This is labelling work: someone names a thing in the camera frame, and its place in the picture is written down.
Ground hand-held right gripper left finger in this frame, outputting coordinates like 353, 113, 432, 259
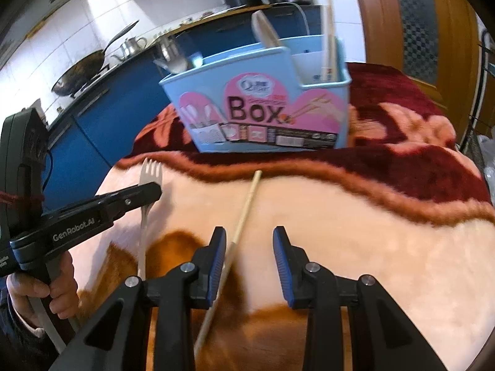
48, 227, 227, 371

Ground metal kettle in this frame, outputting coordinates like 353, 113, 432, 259
110, 36, 148, 60

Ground wooden spoon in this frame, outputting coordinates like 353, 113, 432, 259
251, 10, 286, 51

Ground light blue utensil box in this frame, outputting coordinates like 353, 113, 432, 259
159, 35, 352, 153

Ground blue kitchen cabinets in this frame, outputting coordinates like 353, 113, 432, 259
39, 5, 325, 202

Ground red and pink floral blanket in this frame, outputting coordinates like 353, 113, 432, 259
70, 62, 495, 371

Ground black wok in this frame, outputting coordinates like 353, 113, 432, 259
51, 20, 140, 97

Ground white power cable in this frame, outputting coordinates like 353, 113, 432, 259
267, 2, 312, 35

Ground person's left hand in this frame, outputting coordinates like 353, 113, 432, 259
8, 253, 80, 325

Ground black wire rack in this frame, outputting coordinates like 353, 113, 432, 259
458, 31, 495, 202

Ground person's left forearm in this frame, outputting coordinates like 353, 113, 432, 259
0, 290, 49, 352

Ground gas stove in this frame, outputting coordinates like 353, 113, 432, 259
71, 67, 111, 99

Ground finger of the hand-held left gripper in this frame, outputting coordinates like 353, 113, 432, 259
83, 183, 155, 206
97, 183, 162, 224

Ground wooden door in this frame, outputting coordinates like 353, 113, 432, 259
348, 0, 484, 140

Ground clear plastic bags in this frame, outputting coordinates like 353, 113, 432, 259
477, 135, 495, 186

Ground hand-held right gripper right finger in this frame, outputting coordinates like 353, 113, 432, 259
273, 226, 447, 371

